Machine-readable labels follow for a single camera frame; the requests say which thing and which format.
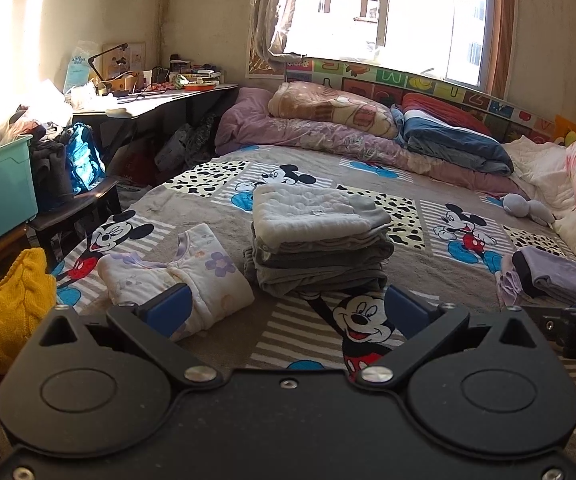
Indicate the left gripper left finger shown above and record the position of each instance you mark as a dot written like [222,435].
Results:
[151,327]

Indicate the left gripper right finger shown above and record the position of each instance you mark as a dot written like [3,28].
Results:
[428,330]

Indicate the white quilted baby garment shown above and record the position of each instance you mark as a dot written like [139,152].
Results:
[288,214]

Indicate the grey folded clothes stack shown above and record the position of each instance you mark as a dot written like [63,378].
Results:
[353,262]

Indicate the floral white rolled garment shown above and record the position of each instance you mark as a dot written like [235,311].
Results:
[218,288]

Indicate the purple grey folded blanket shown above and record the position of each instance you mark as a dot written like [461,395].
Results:
[531,274]

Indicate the Mickey Mouse fleece blanket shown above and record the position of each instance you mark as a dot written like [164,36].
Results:
[448,244]

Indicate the yellow knitted sweater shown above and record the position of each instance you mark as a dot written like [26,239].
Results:
[27,294]

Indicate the cream yellow quilt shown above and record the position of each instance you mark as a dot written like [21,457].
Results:
[539,170]

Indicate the blue plastic bag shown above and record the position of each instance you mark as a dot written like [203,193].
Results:
[83,162]

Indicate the dark wooden desk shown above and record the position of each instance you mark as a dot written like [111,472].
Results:
[160,114]

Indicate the blue folded blanket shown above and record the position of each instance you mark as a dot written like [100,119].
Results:
[422,133]

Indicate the pink purple comforter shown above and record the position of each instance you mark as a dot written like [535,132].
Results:
[247,122]

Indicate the colourful alphabet foam mat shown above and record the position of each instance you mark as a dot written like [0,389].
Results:
[505,121]

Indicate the orange floral pillow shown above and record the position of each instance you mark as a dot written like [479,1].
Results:
[317,103]

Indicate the beige window curtain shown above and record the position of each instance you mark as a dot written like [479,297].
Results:
[270,23]

